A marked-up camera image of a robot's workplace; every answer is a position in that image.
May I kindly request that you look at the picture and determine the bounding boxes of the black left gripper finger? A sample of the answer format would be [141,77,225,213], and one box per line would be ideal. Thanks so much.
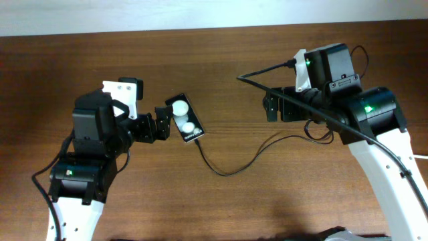
[155,105,173,139]
[133,113,156,143]

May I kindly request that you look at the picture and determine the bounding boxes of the black charging cable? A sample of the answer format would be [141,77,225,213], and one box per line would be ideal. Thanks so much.
[193,45,370,177]

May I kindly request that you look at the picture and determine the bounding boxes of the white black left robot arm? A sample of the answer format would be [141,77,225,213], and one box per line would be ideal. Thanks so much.
[47,90,173,240]

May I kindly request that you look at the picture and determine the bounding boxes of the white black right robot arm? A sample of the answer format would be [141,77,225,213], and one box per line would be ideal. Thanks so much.
[262,44,427,240]

